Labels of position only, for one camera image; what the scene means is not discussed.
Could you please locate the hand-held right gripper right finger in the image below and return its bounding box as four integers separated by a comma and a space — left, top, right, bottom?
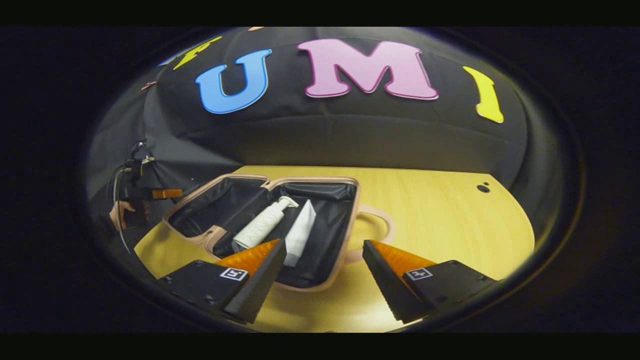
362, 239, 498, 324

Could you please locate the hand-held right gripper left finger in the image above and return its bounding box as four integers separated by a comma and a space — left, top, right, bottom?
157, 238, 287, 324

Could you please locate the white pump bottle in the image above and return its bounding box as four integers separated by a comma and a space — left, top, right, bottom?
232, 196, 300, 250

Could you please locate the white squeeze tube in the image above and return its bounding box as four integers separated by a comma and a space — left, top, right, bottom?
283, 199, 318, 268

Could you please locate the pink suitcase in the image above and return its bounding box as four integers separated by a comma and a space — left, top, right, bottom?
162, 173, 396, 294

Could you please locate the black backdrop cloth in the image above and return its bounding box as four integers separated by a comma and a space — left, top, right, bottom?
85, 27, 566, 236

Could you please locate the grey cable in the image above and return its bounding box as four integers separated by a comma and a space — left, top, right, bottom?
111, 165, 132, 255

